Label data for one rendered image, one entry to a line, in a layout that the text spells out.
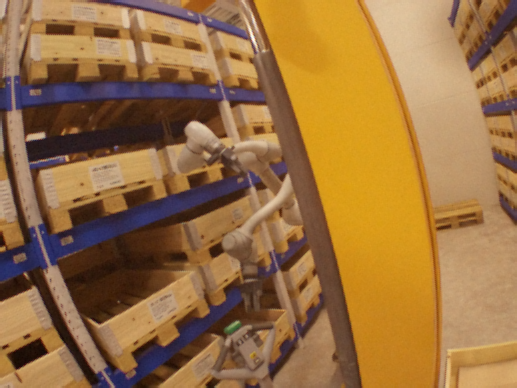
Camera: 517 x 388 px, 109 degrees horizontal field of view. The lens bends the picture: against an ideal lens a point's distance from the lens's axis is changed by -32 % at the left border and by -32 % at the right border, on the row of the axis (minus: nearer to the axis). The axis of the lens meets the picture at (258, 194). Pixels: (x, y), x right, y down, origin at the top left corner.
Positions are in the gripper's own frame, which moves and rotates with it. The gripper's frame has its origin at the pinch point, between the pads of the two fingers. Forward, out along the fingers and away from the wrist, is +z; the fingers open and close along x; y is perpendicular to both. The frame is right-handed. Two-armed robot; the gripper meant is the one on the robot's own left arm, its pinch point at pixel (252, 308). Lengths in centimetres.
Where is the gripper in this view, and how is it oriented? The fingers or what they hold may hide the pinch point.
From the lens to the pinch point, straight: 138.9
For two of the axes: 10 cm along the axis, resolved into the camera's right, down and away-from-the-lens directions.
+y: -8.1, -2.0, -5.6
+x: 5.9, -4.1, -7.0
